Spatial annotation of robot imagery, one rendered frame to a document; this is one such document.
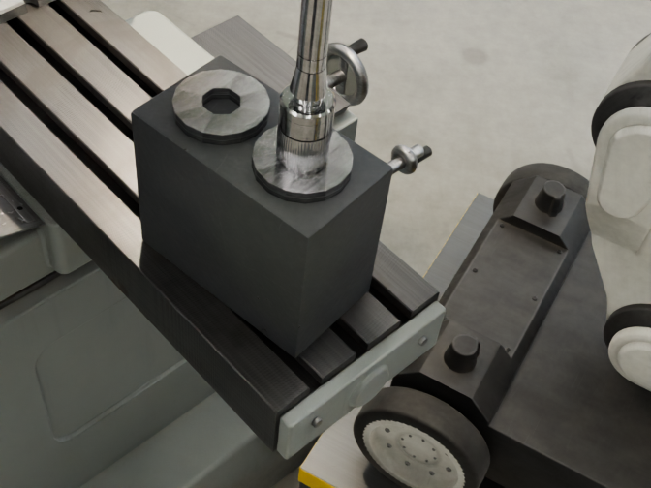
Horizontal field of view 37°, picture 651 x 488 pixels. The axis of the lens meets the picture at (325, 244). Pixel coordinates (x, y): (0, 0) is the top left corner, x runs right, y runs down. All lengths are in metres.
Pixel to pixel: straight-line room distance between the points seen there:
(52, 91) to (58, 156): 0.11
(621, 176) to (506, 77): 1.66
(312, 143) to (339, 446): 0.79
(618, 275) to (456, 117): 1.37
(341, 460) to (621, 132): 0.68
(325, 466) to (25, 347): 0.48
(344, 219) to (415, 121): 1.77
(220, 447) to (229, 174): 0.96
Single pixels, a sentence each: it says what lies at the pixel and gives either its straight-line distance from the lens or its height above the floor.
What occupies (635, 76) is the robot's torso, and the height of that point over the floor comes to 1.07.
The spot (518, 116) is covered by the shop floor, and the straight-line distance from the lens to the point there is 2.71.
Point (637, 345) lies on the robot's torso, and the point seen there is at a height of 0.71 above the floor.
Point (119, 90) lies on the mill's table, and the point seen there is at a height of 0.94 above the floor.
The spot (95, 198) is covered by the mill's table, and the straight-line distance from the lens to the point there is 1.11.
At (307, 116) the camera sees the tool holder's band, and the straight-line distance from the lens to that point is 0.81.
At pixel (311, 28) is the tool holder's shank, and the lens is 0.76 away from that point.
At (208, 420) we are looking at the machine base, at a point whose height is 0.20.
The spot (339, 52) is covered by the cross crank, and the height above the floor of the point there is 0.69.
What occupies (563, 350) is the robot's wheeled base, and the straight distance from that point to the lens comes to 1.51.
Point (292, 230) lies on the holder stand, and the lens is 0.83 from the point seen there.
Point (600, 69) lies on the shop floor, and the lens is 2.94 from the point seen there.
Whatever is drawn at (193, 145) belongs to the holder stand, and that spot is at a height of 1.13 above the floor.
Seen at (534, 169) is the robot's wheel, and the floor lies 0.58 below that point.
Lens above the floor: 1.76
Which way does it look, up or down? 50 degrees down
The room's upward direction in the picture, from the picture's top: 8 degrees clockwise
